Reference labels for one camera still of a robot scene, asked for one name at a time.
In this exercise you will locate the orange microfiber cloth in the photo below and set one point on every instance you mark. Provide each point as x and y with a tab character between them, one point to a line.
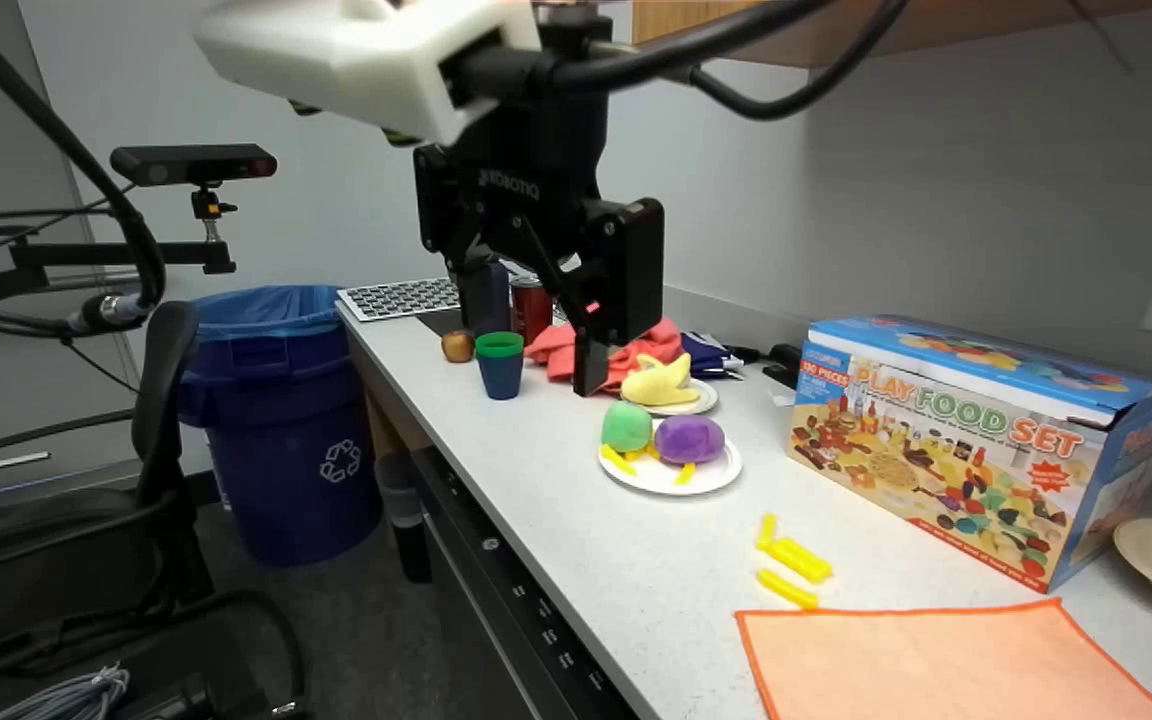
1020	662

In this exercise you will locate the green plush toy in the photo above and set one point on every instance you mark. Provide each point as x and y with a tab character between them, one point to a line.
626	430

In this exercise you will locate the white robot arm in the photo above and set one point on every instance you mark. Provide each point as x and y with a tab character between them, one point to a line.
387	62

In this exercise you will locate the yellow toy fry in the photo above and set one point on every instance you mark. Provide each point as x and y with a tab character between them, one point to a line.
785	591
790	551

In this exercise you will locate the white plate with toys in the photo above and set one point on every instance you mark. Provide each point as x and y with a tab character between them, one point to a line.
651	473

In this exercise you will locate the play food set box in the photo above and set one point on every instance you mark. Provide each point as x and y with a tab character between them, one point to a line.
1016	456

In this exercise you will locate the keyboard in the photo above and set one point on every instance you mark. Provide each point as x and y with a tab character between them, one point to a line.
398	302

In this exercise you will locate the blue recycling bin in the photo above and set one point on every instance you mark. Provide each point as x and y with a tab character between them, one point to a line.
273	384

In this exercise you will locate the coral red towel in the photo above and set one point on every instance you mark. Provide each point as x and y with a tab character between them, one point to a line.
554	354

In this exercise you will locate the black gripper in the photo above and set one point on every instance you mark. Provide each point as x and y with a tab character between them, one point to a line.
522	189

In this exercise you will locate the blue package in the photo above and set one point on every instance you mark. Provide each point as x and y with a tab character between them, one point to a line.
709	357

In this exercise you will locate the purple plush toy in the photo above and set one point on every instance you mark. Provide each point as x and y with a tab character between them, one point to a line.
689	440

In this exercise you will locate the small plate under yellow toy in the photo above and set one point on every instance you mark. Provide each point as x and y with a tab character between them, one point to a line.
702	403

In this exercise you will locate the yellow plush toy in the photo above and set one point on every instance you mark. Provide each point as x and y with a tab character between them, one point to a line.
657	381

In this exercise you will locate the blue cup green rim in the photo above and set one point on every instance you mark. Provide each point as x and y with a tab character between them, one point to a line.
501	362

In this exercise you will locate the dark red cup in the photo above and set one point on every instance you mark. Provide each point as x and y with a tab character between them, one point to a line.
534	310

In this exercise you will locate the small brown toy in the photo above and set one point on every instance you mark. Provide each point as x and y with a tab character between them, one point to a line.
458	346

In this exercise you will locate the black camera on stand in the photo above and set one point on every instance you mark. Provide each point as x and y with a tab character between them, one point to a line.
192	160

